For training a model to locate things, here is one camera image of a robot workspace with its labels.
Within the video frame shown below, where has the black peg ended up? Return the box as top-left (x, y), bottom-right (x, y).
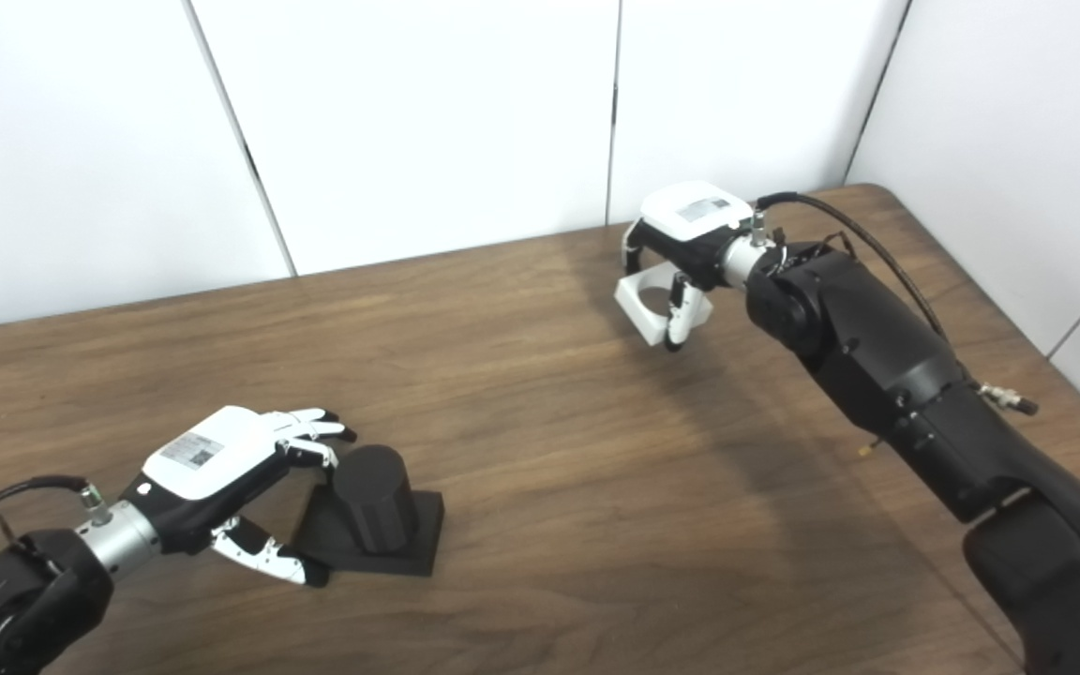
top-left (292, 444), bottom-right (445, 578)

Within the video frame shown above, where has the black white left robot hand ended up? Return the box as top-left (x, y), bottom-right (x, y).
top-left (118, 406), bottom-right (358, 588)

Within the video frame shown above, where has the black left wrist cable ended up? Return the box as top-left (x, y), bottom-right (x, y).
top-left (0, 475), bottom-right (93, 573)

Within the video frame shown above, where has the white square piece with hole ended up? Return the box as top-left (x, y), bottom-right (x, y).
top-left (614, 262), bottom-right (714, 346)

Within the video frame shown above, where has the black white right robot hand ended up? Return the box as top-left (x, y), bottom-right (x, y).
top-left (622, 181), bottom-right (755, 353)

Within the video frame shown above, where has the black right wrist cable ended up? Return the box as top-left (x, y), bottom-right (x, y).
top-left (754, 191), bottom-right (1040, 416)

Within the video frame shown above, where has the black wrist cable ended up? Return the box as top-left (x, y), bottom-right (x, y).
top-left (754, 191), bottom-right (1040, 416)
top-left (0, 475), bottom-right (93, 573)

